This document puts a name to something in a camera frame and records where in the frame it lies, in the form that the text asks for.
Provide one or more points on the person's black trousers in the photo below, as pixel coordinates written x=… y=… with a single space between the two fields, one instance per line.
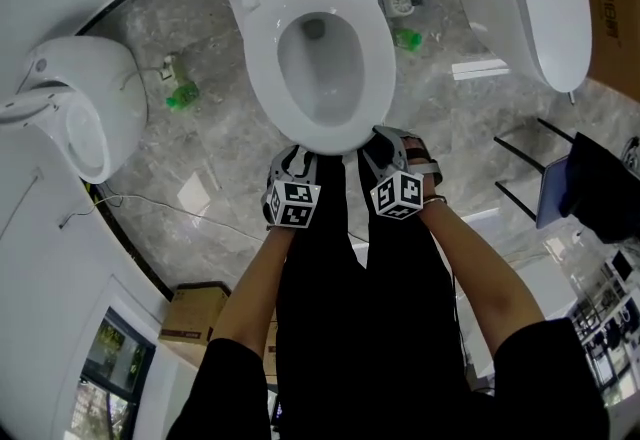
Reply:
x=370 y=308

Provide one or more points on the white toilet bowl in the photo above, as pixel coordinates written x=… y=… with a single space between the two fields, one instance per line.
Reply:
x=260 y=58

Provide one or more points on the white flat strip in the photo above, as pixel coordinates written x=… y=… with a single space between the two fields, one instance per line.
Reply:
x=480 y=71

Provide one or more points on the black metal chair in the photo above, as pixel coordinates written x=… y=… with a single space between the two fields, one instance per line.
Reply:
x=520 y=163

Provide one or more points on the person's right forearm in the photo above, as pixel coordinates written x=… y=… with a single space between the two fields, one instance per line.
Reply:
x=475 y=278

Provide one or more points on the cluttered storage shelves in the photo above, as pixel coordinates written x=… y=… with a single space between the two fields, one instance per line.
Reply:
x=612 y=328

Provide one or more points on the person's right hand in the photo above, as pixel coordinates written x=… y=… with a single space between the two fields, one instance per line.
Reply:
x=417 y=150

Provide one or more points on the large brown cardboard sheet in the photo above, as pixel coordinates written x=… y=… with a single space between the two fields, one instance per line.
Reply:
x=612 y=13

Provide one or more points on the person's left forearm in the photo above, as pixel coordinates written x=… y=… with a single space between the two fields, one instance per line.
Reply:
x=250 y=288

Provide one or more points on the round white toilet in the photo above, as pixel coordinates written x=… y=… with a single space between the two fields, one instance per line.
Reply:
x=85 y=93

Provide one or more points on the white power strip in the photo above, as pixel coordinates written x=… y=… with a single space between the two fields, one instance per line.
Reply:
x=167 y=69

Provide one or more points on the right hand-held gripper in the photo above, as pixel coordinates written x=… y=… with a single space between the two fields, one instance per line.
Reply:
x=397 y=195

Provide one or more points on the brown cardboard box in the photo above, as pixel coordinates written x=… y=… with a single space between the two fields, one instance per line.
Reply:
x=192 y=313

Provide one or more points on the person's black shirt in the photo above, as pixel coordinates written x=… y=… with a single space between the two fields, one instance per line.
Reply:
x=230 y=393

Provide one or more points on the green plastic bottle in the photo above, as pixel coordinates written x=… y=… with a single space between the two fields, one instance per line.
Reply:
x=183 y=96
x=407 y=38

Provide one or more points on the white round floor drain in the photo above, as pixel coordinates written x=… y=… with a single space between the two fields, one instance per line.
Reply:
x=398 y=4

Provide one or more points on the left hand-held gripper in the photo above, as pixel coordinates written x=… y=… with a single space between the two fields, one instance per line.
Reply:
x=292 y=200

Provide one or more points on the grey-blue flat board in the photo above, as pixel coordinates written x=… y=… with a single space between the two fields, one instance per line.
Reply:
x=552 y=193

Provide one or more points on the dark framed window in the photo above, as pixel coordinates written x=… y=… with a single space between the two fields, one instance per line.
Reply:
x=112 y=378

